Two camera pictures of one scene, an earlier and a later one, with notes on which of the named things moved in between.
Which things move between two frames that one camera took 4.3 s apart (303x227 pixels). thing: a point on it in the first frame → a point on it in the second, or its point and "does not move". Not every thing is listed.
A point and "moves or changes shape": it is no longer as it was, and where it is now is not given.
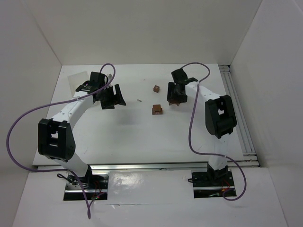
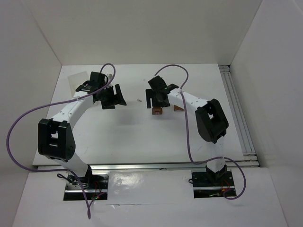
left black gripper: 109,97 does not move
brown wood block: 173,102 moves or changes shape
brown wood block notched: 156,109 does not move
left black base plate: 93,181 does not move
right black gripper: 176,93 → 158,99
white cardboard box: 76,80 does not move
